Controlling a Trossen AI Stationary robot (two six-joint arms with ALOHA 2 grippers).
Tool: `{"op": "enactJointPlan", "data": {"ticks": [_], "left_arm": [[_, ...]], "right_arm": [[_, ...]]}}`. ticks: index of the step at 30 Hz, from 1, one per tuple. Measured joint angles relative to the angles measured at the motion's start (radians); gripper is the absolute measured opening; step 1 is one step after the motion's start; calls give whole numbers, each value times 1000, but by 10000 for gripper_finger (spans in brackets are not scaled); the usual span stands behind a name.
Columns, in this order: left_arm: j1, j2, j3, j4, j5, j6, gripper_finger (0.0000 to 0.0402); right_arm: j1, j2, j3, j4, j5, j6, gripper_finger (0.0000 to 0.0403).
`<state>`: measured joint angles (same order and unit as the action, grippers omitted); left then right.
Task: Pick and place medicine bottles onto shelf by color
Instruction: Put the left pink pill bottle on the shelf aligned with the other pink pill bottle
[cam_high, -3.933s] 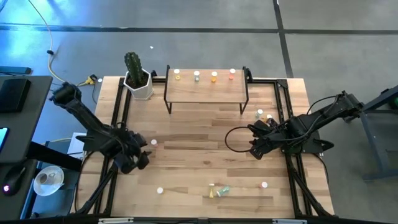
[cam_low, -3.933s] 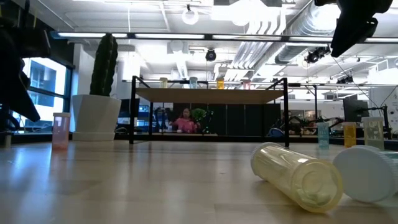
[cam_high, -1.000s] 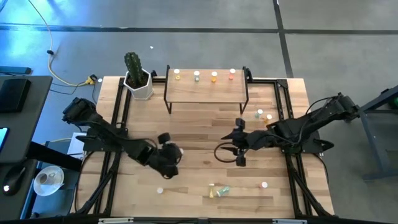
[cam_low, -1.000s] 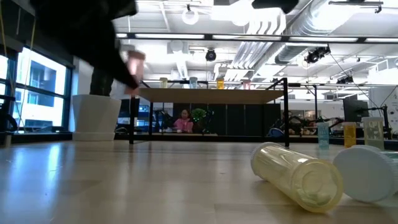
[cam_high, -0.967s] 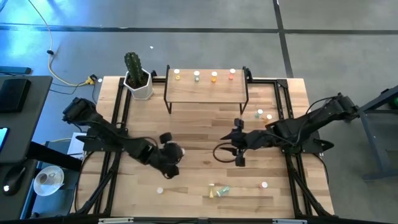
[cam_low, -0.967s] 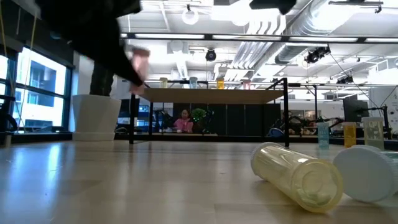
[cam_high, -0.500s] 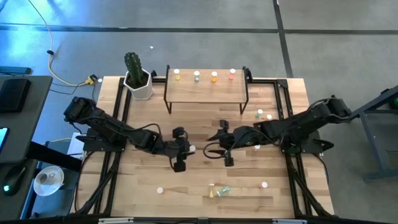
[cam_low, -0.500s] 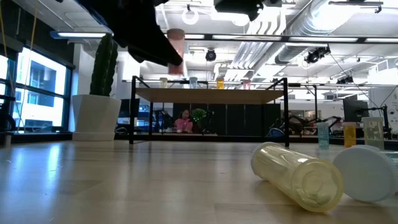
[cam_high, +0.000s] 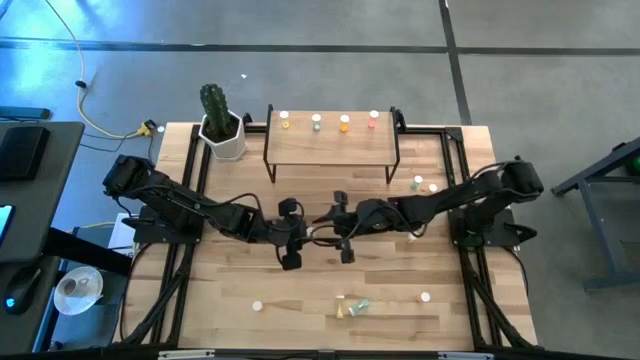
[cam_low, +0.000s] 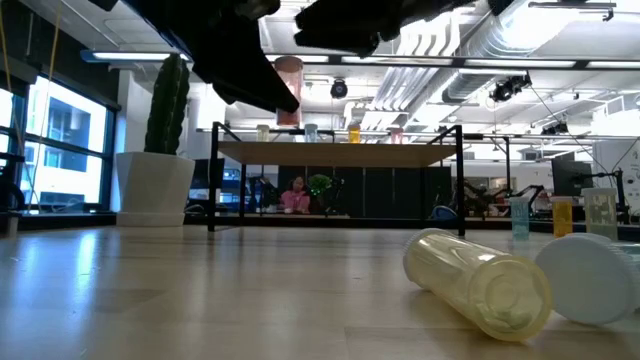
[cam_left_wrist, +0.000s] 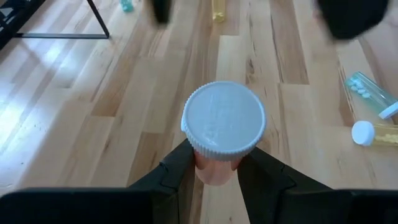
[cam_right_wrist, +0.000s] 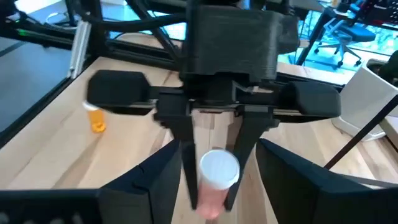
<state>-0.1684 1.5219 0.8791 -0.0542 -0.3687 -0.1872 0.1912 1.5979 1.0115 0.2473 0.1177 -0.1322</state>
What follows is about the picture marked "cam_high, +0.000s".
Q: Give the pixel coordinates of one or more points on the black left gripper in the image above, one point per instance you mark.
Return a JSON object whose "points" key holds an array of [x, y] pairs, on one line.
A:
{"points": [[290, 235]]}

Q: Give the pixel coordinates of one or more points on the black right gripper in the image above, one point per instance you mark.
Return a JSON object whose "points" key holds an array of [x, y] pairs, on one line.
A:
{"points": [[365, 220]]}

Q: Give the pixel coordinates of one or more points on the red medicine bottle white cap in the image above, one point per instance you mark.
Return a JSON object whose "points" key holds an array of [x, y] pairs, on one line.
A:
{"points": [[310, 231], [257, 305], [373, 115]]}

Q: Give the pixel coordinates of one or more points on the white round lid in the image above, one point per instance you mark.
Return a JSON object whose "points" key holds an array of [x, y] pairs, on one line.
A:
{"points": [[359, 307]]}

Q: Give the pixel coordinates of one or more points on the teal medicine bottle white cap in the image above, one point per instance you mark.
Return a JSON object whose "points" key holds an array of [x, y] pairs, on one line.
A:
{"points": [[417, 181]]}

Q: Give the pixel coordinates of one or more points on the orange medicine bottle white cap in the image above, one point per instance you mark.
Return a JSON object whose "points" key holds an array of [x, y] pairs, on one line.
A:
{"points": [[432, 188], [344, 120], [425, 297]]}

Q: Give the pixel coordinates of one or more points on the clear bottle with blue cap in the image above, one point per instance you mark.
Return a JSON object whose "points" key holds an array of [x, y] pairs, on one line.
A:
{"points": [[316, 119]]}

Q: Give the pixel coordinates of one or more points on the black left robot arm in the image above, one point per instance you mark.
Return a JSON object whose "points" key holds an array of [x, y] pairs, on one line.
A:
{"points": [[190, 205]]}

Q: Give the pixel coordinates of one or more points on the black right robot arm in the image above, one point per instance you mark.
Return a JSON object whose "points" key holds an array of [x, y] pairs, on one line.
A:
{"points": [[450, 197]]}

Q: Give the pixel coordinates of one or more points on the wooden shelf black metal legs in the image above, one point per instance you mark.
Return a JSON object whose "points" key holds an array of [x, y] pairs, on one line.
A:
{"points": [[330, 147]]}

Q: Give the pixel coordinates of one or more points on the white hexagonal plant pot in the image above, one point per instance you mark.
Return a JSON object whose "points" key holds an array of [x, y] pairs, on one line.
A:
{"points": [[230, 147]]}

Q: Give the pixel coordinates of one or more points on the green cactus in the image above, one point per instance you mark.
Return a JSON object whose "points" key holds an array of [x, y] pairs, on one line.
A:
{"points": [[215, 107]]}

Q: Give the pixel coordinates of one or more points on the white paper sheet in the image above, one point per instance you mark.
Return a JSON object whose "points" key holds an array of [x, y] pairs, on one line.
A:
{"points": [[117, 235]]}

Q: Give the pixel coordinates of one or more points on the black desk crossbar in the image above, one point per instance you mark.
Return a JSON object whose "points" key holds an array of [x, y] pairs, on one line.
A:
{"points": [[85, 250]]}

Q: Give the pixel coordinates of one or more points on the black desk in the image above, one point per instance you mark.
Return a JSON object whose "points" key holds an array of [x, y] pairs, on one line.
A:
{"points": [[60, 200]]}

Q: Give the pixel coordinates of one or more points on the blue-grey metal cart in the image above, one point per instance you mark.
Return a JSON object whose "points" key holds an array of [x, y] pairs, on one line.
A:
{"points": [[600, 167]]}

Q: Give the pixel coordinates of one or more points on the black computer mouse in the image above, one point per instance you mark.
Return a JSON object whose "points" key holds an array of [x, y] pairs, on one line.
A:
{"points": [[22, 290]]}

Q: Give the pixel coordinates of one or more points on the black rectangular pad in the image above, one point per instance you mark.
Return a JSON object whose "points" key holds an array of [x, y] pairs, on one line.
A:
{"points": [[22, 152]]}

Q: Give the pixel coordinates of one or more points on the phone with lit screen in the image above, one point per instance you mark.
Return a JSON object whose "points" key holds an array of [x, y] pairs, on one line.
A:
{"points": [[5, 222]]}

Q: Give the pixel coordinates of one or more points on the dark flat bar device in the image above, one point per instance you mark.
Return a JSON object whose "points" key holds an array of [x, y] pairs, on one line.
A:
{"points": [[25, 113]]}

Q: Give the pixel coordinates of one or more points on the green ball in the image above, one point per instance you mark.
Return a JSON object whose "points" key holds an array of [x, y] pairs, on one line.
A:
{"points": [[634, 165]]}

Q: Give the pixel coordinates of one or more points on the black aluminium table frame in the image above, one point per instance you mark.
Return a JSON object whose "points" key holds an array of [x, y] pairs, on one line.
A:
{"points": [[425, 130]]}

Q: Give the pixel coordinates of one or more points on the silver metal bracket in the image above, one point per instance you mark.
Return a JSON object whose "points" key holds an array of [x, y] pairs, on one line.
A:
{"points": [[186, 354], [465, 356]]}

